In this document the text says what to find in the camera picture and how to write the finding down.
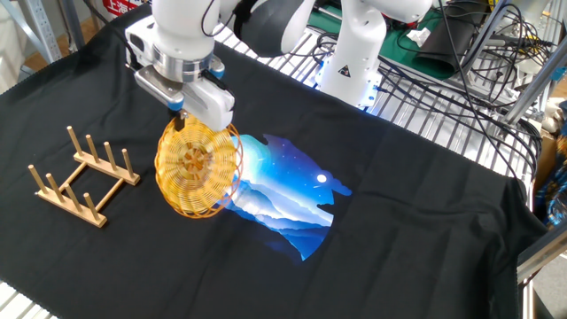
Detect grey perforated steel frame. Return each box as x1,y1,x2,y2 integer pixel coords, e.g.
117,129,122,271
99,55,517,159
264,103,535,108
0,0,63,66

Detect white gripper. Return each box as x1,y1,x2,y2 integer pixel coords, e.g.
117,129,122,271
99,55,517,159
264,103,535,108
125,16,236,133

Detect red sign with white text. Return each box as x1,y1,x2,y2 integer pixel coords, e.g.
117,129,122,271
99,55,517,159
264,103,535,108
102,0,151,17

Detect dark steel post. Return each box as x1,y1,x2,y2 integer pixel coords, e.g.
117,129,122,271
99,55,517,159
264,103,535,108
59,0,86,51

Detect aluminium frame rail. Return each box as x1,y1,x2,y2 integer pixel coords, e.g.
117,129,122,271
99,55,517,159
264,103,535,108
516,223,567,284

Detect brown cardboard box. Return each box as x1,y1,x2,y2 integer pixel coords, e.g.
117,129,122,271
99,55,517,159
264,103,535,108
533,130,560,191

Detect black looped cable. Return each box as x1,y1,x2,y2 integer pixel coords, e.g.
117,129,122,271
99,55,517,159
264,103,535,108
283,26,340,74

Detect white crumpled paper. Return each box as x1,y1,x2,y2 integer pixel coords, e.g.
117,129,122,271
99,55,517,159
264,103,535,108
405,27,432,48

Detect silver gripper-mounted camera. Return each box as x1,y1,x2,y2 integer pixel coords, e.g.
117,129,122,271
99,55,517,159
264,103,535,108
133,65,185,113

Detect slanted aluminium extrusion post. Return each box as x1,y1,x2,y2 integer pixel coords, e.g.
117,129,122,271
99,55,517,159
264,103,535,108
503,42,567,127

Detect black cable tangle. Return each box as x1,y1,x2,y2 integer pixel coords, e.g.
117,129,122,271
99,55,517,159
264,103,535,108
376,0,555,181

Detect black cloth with blue print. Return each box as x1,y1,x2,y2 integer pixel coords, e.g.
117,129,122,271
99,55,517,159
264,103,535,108
0,4,550,319

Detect blue patterned bag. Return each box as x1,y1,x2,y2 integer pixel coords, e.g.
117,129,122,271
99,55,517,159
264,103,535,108
533,163,567,228

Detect black rolled pouch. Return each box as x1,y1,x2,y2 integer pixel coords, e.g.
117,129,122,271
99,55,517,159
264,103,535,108
414,3,491,75

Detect orange woven basket dish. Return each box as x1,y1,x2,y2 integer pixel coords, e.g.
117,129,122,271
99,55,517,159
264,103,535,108
153,114,245,220

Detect green mat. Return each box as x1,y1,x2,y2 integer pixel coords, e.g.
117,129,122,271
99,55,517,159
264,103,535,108
305,4,464,82

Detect wooden peg dish rack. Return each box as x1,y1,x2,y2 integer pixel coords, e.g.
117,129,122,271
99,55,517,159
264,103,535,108
27,125,142,230

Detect white rounded object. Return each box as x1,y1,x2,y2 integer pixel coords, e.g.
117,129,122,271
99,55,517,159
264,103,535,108
540,100,567,134

